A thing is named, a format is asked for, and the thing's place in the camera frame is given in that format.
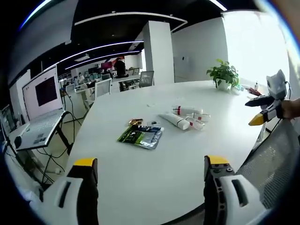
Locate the red items on table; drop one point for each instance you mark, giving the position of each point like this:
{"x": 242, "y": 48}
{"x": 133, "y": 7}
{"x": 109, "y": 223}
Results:
{"x": 254, "y": 91}

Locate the grey-backed office chair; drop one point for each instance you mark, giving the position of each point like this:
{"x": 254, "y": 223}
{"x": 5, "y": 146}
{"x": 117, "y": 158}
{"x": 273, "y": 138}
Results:
{"x": 147, "y": 78}

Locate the potted green plant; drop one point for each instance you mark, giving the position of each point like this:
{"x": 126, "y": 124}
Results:
{"x": 223, "y": 72}

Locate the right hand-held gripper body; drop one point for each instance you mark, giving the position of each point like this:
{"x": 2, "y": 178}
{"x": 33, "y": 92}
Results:
{"x": 277, "y": 85}

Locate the grey mesh office chair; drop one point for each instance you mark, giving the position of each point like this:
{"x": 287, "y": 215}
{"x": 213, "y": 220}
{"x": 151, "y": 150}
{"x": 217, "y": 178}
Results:
{"x": 272, "y": 159}

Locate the black laptop stand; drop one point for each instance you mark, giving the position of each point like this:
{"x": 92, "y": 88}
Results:
{"x": 62, "y": 133}

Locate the small dark clip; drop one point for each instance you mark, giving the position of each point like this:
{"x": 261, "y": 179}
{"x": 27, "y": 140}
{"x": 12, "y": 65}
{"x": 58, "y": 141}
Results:
{"x": 153, "y": 122}

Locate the red-banded white skincare tube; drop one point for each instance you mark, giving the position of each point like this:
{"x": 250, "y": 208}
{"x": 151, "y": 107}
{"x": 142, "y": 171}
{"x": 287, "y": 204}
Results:
{"x": 187, "y": 109}

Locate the small white pump bottle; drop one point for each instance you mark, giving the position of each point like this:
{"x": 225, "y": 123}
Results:
{"x": 257, "y": 85}

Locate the white laptop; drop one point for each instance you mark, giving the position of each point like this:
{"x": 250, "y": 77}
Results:
{"x": 43, "y": 105}

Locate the green snack packet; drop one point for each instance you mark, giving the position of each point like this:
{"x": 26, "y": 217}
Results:
{"x": 130, "y": 137}

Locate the gold foil wrapper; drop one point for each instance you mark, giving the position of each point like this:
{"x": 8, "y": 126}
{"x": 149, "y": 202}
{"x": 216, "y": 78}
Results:
{"x": 135, "y": 121}

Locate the red-label white skincare bottle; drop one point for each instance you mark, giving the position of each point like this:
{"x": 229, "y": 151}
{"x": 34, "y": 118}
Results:
{"x": 196, "y": 124}

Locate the silver blue foil packet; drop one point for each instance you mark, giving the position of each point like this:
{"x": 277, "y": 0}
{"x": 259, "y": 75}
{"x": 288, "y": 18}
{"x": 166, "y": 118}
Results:
{"x": 152, "y": 137}

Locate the person's right hand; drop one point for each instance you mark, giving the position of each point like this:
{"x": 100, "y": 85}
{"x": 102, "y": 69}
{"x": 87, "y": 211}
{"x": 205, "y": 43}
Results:
{"x": 290, "y": 110}

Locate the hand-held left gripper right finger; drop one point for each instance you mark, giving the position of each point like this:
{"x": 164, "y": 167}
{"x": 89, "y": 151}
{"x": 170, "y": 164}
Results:
{"x": 230, "y": 199}

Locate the slim white skincare bottle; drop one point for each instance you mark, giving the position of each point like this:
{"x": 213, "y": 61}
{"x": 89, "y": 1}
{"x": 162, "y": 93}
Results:
{"x": 199, "y": 115}

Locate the large white skincare tube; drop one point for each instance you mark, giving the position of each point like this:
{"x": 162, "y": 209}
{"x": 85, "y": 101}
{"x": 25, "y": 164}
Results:
{"x": 174, "y": 120}

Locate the white mesh office chair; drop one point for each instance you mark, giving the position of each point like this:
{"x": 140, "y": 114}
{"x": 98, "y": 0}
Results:
{"x": 103, "y": 87}

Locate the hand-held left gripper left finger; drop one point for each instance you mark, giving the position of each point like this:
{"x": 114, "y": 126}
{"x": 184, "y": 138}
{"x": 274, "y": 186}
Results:
{"x": 58, "y": 199}

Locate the white filing cabinet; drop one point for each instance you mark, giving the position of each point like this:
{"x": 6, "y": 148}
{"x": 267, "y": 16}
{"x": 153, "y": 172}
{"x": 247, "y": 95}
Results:
{"x": 185, "y": 68}

